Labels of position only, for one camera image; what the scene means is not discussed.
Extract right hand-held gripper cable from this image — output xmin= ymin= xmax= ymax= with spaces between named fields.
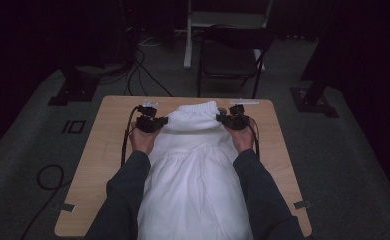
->
xmin=247 ymin=115 xmax=262 ymax=158

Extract black floor cables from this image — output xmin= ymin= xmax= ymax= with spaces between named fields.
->
xmin=124 ymin=46 xmax=175 ymax=98

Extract white skirt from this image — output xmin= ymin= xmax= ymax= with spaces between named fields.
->
xmin=136 ymin=100 xmax=255 ymax=240

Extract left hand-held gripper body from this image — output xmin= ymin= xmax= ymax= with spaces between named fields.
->
xmin=134 ymin=100 xmax=165 ymax=135

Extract person's right hand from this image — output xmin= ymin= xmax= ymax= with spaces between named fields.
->
xmin=224 ymin=120 xmax=256 ymax=155

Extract black stand base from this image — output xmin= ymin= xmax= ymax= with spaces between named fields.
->
xmin=47 ymin=64 xmax=101 ymax=107
xmin=289 ymin=75 xmax=340 ymax=119

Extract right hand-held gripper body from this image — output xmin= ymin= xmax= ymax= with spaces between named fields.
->
xmin=221 ymin=98 xmax=261 ymax=131

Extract hand-held gripper cable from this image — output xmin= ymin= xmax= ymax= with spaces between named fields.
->
xmin=120 ymin=105 xmax=143 ymax=168
xmin=247 ymin=115 xmax=262 ymax=158

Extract looped black floor cable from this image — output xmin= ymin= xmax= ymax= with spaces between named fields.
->
xmin=18 ymin=163 xmax=73 ymax=240

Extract left hand-held gripper cable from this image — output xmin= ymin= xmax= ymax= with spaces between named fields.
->
xmin=120 ymin=105 xmax=143 ymax=168

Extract black folding chair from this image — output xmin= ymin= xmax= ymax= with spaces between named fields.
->
xmin=196 ymin=24 xmax=276 ymax=100

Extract person's left hand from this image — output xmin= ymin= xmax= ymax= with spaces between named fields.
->
xmin=129 ymin=120 xmax=161 ymax=157

